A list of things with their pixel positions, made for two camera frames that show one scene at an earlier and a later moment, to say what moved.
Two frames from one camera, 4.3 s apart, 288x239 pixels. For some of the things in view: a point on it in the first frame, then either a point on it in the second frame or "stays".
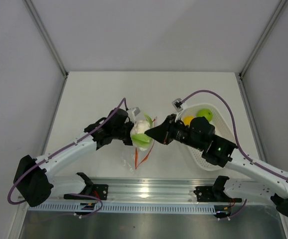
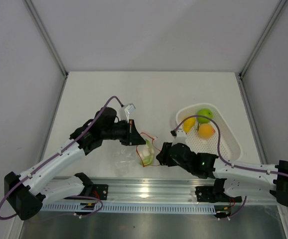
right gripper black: x=163 y=133 to x=162 y=157
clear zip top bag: x=142 y=143 to x=147 y=152
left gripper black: x=128 y=142 stays
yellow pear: x=187 y=119 stays
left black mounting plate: x=100 y=191 stays
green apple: x=207 y=113 stays
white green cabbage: x=140 y=140 to x=146 y=154
